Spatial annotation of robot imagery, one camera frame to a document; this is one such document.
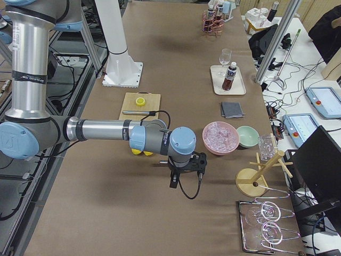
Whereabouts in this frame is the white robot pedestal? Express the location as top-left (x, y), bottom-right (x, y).
top-left (95, 0), bottom-right (143, 88)

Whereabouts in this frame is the clear wine glass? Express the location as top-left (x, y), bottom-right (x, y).
top-left (217, 48), bottom-right (232, 77)

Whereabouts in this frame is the black monitor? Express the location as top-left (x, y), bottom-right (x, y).
top-left (293, 125), bottom-right (340, 228)

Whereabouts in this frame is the tea bottle front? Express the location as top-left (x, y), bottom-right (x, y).
top-left (214, 1), bottom-right (223, 27)

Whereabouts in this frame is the wire glass holder rack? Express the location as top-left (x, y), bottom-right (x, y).
top-left (237, 188), bottom-right (301, 255)

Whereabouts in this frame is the clear glass mug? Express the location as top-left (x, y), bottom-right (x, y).
top-left (258, 134), bottom-right (276, 161)

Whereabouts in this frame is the bamboo cutting board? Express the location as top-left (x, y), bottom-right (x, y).
top-left (119, 92), bottom-right (161, 121)

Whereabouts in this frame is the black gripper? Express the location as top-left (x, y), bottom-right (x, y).
top-left (168, 151), bottom-right (207, 188)

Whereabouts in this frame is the teach pendant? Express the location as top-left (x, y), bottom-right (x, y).
top-left (283, 113), bottom-right (319, 148)
top-left (306, 87), bottom-right (340, 119)

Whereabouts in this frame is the seated person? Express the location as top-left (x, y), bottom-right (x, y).
top-left (308, 5), bottom-right (340, 64)

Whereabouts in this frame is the aluminium frame post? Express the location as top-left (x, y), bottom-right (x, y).
top-left (255, 0), bottom-right (302, 84)

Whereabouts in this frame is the tea bottle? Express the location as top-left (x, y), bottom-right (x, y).
top-left (222, 61), bottom-right (237, 91)
top-left (204, 4), bottom-right (215, 31)
top-left (214, 1), bottom-right (223, 27)

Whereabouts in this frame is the black thermos flask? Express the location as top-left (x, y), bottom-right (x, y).
top-left (267, 1), bottom-right (279, 22)

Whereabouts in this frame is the half lemon slice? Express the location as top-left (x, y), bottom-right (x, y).
top-left (135, 97), bottom-right (146, 106)

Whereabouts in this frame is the grey folded cloth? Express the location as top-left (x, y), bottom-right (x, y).
top-left (221, 102), bottom-right (244, 118)

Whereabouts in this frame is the pink bowl of ice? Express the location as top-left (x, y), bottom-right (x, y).
top-left (202, 121), bottom-right (239, 156)

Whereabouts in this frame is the green empty bowl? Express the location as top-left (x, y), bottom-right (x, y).
top-left (237, 126), bottom-right (259, 148)

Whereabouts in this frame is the cream rabbit tray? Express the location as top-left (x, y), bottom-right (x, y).
top-left (210, 65), bottom-right (246, 95)

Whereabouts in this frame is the metal reacher pole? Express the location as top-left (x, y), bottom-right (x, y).
top-left (273, 29), bottom-right (301, 81)

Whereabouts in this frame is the copper wire bottle basket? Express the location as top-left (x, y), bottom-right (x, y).
top-left (201, 9), bottom-right (223, 37)

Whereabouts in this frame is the white cup rack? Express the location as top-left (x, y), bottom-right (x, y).
top-left (208, 0), bottom-right (236, 22)

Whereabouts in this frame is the upper teach pendant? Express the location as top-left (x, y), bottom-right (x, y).
top-left (306, 87), bottom-right (340, 119)

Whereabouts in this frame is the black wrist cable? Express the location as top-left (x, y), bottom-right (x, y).
top-left (140, 109), bottom-right (204, 200)

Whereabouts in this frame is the lower teach pendant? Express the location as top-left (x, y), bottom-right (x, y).
top-left (283, 113), bottom-right (319, 148)

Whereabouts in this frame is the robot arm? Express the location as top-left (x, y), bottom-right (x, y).
top-left (1, 1), bottom-right (207, 188)

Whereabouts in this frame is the wooden mug tree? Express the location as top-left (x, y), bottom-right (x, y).
top-left (236, 143), bottom-right (293, 198)

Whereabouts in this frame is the yellow lemon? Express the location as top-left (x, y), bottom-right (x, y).
top-left (131, 149), bottom-right (142, 155)
top-left (143, 151), bottom-right (153, 156)

